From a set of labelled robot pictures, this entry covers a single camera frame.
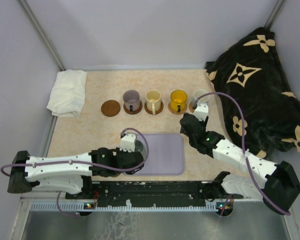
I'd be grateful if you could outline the grey green mug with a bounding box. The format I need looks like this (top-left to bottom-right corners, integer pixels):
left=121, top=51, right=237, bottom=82
left=135, top=140, right=147, bottom=159

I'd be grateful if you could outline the woven rattan coaster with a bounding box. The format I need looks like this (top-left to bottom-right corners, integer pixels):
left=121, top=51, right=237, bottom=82
left=188, top=101, right=196, bottom=113
left=168, top=102, right=188, bottom=115

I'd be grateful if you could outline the light blue mug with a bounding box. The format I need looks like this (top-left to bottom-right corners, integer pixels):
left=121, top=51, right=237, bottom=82
left=192, top=89, right=210, bottom=106

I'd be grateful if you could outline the yellow mug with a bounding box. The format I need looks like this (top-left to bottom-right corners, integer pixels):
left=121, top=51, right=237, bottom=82
left=170, top=90, right=188, bottom=112

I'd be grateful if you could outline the dark wooden coaster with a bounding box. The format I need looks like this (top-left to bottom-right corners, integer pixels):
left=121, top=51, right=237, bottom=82
left=123, top=101, right=143, bottom=115
left=101, top=100, right=121, bottom=117
left=144, top=101, right=164, bottom=115

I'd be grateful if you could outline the purple glass cup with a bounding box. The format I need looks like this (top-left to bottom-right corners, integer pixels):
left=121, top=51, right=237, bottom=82
left=122, top=89, right=140, bottom=113

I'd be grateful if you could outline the cream mug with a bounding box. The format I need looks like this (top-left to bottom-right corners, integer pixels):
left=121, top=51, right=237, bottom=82
left=145, top=89, right=162, bottom=115

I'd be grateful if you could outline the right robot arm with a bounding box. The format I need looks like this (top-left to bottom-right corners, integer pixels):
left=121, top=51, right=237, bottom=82
left=179, top=113, right=300, bottom=216

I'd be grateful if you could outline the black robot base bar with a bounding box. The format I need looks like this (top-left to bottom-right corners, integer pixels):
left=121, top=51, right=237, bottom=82
left=65, top=181, right=229, bottom=208

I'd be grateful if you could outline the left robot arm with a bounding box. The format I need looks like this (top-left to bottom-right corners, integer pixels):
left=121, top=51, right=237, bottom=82
left=7, top=147, right=149, bottom=199

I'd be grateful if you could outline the lavender plastic tray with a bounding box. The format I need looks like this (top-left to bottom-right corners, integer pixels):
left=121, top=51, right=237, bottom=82
left=127, top=132, right=185, bottom=176

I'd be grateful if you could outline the black floral blanket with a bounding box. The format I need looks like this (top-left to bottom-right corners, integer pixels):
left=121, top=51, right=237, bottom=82
left=204, top=27, right=300, bottom=158

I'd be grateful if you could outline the white folded cloth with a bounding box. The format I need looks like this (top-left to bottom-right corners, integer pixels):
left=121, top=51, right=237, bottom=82
left=46, top=69, right=88, bottom=118

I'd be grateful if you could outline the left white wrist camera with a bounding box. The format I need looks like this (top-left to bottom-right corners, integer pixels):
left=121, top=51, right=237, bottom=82
left=119, top=133, right=137, bottom=153

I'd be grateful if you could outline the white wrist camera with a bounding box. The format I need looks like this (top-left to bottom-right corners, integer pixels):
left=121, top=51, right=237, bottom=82
left=193, top=102, right=209, bottom=122
left=119, top=133, right=137, bottom=153

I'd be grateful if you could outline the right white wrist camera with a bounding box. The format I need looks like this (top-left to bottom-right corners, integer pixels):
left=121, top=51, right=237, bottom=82
left=193, top=102, right=209, bottom=122

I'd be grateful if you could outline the aluminium frame rail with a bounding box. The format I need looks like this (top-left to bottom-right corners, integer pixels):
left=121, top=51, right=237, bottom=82
left=19, top=180, right=293, bottom=213

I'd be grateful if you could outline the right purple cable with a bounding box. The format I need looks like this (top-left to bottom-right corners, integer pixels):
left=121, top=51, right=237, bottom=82
left=191, top=92, right=292, bottom=217

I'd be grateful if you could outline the purple cable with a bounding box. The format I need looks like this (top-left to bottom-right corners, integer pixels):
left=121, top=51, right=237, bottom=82
left=191, top=92, right=292, bottom=217
left=0, top=127, right=151, bottom=218

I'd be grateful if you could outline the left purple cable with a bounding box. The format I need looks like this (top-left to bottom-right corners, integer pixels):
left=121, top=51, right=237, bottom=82
left=0, top=127, right=151, bottom=218

